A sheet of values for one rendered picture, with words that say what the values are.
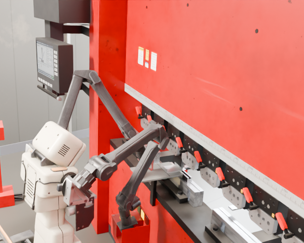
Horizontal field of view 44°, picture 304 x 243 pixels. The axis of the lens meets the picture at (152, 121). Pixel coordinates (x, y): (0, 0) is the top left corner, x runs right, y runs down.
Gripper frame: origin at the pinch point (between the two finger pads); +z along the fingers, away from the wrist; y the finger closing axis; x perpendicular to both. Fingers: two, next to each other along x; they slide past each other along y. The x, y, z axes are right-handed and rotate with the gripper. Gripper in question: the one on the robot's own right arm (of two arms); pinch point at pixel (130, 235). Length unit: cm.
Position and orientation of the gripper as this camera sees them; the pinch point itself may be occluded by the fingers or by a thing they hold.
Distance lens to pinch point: 214.8
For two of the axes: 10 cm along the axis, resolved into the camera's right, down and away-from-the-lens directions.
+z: 1.6, 8.9, 4.2
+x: -3.8, -3.3, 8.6
